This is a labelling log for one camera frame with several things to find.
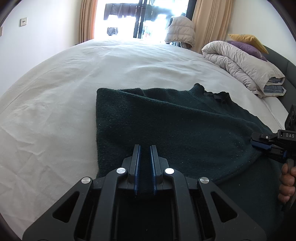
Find dark green knit sweater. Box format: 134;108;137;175
96;84;295;240

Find purple pillow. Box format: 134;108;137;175
227;41;267;61

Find left tan curtain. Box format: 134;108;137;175
78;0;98;44

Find white bed sheet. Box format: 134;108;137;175
1;40;288;237

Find right tan curtain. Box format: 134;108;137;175
192;0;233;53

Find upper white wall socket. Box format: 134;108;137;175
20;17;28;27

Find beige puffer jacket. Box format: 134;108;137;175
165;16;196;49

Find yellow pillow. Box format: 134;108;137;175
228;34;269;54

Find dark hanging laundry outside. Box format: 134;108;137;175
103;3;173;21

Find tan curtain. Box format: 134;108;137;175
192;0;233;53
78;0;98;44

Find folded beige grey duvet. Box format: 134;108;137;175
201;41;287;98

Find person's right hand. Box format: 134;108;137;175
278;163;295;203

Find black window frame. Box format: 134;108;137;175
133;0;197;42

